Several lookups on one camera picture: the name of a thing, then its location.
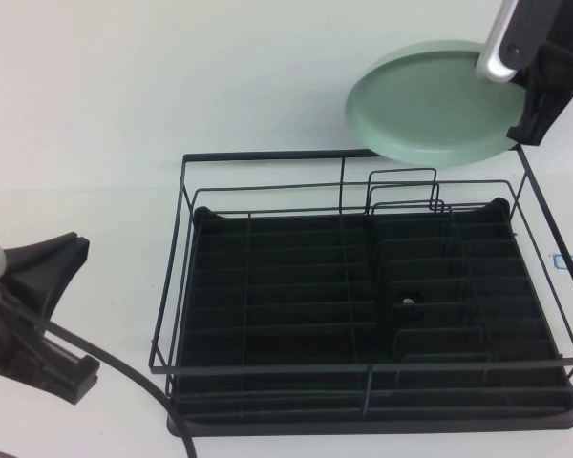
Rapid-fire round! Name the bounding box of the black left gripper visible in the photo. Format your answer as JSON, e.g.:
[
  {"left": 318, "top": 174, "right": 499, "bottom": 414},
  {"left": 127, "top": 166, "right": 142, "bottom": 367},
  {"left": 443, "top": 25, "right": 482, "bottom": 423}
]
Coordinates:
[{"left": 0, "top": 230, "right": 101, "bottom": 406}]

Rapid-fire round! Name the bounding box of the black wire dish rack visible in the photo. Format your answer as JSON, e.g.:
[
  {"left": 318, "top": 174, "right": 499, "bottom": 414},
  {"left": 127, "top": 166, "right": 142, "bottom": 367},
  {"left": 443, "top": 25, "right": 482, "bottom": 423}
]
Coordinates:
[{"left": 147, "top": 144, "right": 573, "bottom": 417}]

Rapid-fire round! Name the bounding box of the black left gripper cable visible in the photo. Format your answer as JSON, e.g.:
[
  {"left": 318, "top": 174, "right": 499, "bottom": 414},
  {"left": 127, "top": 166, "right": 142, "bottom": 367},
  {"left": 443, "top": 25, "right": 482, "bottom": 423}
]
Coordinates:
[{"left": 0, "top": 276, "right": 200, "bottom": 458}]

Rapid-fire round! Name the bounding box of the pale green round plate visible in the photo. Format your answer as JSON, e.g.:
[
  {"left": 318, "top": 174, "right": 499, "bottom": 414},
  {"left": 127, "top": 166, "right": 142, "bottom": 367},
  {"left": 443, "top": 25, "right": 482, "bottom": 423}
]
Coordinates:
[{"left": 344, "top": 39, "right": 529, "bottom": 168}]

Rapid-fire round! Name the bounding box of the black plastic drip tray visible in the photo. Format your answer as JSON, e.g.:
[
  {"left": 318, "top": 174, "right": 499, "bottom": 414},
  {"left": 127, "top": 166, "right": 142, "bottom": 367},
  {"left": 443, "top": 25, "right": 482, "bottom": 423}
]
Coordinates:
[{"left": 164, "top": 197, "right": 573, "bottom": 438}]

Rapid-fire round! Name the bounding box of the blue outlined table sticker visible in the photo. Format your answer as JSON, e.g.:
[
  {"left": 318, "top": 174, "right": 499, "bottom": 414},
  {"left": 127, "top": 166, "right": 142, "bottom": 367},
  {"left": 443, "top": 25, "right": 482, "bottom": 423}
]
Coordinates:
[{"left": 550, "top": 252, "right": 573, "bottom": 275}]

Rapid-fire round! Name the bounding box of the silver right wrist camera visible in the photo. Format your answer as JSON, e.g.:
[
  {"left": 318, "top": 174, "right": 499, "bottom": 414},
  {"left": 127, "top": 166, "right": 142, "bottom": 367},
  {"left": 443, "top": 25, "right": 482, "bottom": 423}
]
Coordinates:
[{"left": 474, "top": 0, "right": 551, "bottom": 83}]

